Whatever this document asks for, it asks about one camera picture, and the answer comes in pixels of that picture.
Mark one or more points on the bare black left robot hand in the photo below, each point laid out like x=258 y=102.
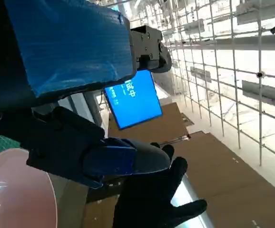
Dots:
x=68 y=42

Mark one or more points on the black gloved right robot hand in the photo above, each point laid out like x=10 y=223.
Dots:
x=147 y=197

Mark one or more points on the pink bowl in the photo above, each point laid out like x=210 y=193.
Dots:
x=18 y=194

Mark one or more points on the silver metal beam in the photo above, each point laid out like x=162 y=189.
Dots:
x=192 y=192

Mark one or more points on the blue monitor screen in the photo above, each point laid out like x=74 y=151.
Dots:
x=135 y=102

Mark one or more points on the white pipe scaffold rack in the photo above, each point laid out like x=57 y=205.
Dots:
x=223 y=71

